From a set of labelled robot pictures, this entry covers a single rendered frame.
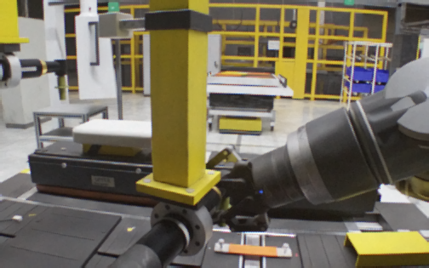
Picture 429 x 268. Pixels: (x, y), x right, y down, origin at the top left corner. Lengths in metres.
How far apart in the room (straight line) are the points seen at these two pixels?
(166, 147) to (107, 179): 0.47
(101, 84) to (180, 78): 2.77
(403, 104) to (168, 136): 0.26
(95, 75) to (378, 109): 2.88
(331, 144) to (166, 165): 0.19
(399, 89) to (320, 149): 0.11
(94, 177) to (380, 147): 0.68
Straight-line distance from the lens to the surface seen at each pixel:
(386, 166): 0.35
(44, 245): 0.66
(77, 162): 0.83
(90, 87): 3.09
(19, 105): 6.38
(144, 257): 0.33
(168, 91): 0.33
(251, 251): 0.61
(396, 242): 0.67
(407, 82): 0.36
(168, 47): 0.33
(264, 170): 0.38
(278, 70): 9.99
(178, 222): 0.38
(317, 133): 0.35
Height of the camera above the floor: 1.37
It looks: 15 degrees down
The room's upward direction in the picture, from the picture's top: 1 degrees clockwise
